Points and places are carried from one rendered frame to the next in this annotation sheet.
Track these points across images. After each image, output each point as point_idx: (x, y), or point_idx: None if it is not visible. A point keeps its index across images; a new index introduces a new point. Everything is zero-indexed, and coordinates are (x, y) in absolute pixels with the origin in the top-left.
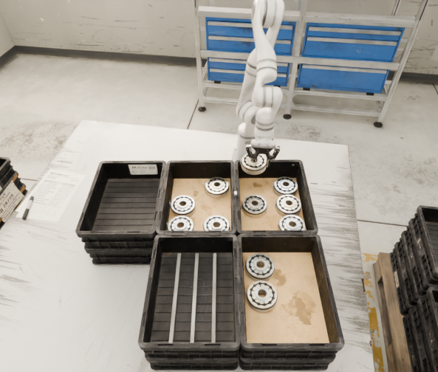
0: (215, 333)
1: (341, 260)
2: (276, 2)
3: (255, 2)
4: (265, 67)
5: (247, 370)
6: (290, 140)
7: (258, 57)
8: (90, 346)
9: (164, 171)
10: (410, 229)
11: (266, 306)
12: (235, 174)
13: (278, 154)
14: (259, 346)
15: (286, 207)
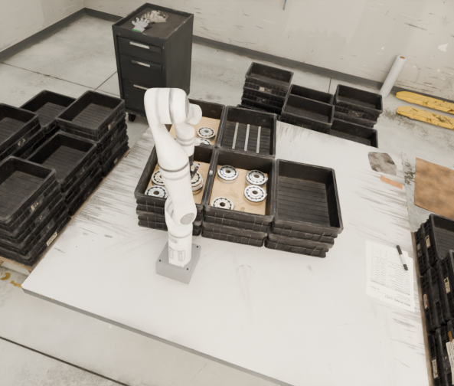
0: (236, 126)
1: (132, 168)
2: (158, 88)
3: (185, 95)
4: None
5: None
6: (94, 311)
7: (190, 106)
8: (303, 158)
9: (275, 206)
10: (22, 227)
11: (205, 126)
12: (206, 191)
13: (125, 286)
14: (217, 103)
15: None
